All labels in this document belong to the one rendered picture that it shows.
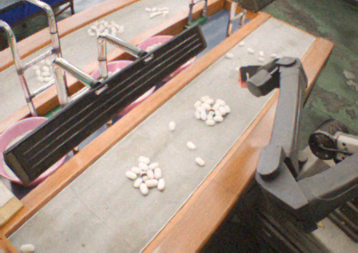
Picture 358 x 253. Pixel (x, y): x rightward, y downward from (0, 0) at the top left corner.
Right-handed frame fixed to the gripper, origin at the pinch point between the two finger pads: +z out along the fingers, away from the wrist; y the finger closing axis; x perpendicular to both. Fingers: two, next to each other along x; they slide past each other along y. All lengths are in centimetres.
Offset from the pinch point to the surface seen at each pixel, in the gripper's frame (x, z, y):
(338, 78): 26, 140, 158
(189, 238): -44, -17, -29
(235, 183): -32.3, -7.8, -12.2
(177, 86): 2.7, 21.1, -22.0
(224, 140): -19.1, 6.3, -9.6
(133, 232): -42, -12, -43
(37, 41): 34, 47, -83
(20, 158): -19, -39, -63
